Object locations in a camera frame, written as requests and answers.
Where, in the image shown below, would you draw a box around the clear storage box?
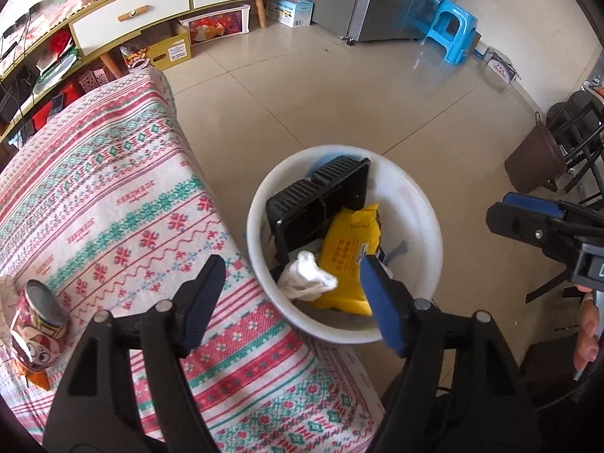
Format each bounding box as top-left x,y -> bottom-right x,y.
179,4 -> 251,45

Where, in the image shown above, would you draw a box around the pink patterned boxes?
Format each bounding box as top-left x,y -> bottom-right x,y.
78,68 -> 116,92

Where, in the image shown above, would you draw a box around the blue plastic stool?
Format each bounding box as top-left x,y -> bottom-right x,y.
415,0 -> 478,66

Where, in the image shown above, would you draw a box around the blue white cardboard box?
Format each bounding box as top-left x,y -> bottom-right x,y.
267,0 -> 314,28

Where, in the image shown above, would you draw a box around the yellow snack wrapper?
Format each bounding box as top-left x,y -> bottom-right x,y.
311,203 -> 384,317

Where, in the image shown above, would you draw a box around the pink patterned mat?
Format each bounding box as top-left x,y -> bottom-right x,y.
0,0 -> 86,60

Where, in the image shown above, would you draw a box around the white plastic bin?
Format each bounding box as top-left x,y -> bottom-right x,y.
246,145 -> 444,344

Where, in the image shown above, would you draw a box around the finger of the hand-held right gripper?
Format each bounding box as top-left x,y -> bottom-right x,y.
501,192 -> 604,227
486,201 -> 590,267

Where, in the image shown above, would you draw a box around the person's right hand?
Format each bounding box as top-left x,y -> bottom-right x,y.
572,284 -> 604,382

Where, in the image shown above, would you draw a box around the red box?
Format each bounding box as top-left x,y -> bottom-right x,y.
31,99 -> 64,126

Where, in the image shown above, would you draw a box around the open box on floor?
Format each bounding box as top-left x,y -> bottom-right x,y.
484,47 -> 522,85

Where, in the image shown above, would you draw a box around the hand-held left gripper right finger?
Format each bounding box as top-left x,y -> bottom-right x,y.
359,255 -> 543,453

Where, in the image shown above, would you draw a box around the black chair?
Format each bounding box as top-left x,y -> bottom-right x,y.
545,89 -> 604,208

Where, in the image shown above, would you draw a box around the green white bag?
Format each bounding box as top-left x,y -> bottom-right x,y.
35,52 -> 79,90

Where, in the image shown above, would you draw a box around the black plastic biscuit tray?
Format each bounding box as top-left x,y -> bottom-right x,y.
265,156 -> 371,265

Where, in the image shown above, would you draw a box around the white tissue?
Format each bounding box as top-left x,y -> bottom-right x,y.
276,250 -> 339,303

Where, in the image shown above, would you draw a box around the brown bucket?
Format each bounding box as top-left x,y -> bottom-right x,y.
504,112 -> 567,194

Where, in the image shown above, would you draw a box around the grey refrigerator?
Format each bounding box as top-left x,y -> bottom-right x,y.
309,0 -> 470,42

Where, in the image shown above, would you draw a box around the red cartoon drink can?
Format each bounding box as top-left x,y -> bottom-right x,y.
9,279 -> 71,373

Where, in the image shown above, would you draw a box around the wooden television cabinet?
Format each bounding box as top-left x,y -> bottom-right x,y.
0,0 -> 291,145

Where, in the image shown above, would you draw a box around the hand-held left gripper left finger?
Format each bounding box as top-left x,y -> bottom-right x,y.
42,254 -> 227,453

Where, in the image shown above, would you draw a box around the yellow cardboard box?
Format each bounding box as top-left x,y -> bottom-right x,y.
120,33 -> 193,72

